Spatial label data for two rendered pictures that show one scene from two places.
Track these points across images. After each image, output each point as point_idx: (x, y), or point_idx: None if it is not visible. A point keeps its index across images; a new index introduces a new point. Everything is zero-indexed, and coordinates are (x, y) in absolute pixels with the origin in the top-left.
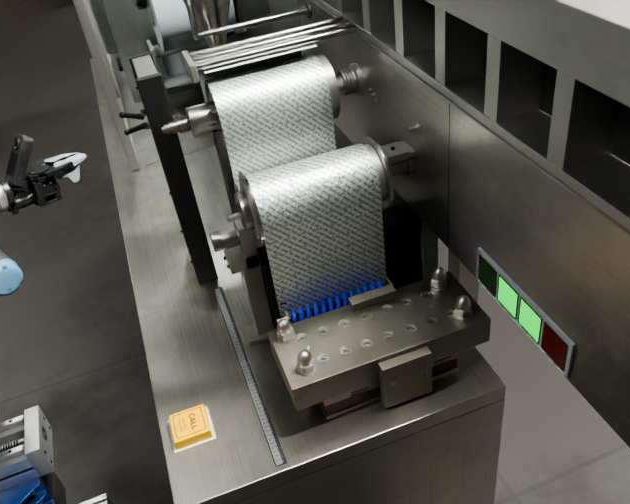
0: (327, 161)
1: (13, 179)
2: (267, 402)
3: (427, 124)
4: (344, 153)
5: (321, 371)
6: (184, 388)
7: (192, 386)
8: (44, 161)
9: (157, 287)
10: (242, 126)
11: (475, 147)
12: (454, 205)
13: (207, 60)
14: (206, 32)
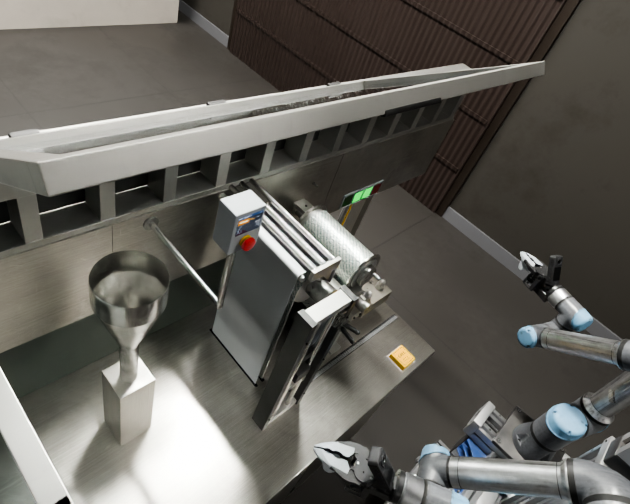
0: (338, 226)
1: (393, 469)
2: (370, 329)
3: (321, 176)
4: (329, 219)
5: (377, 281)
6: (381, 373)
7: (378, 369)
8: (347, 473)
9: (311, 434)
10: None
11: (354, 159)
12: (331, 194)
13: (327, 251)
14: (215, 294)
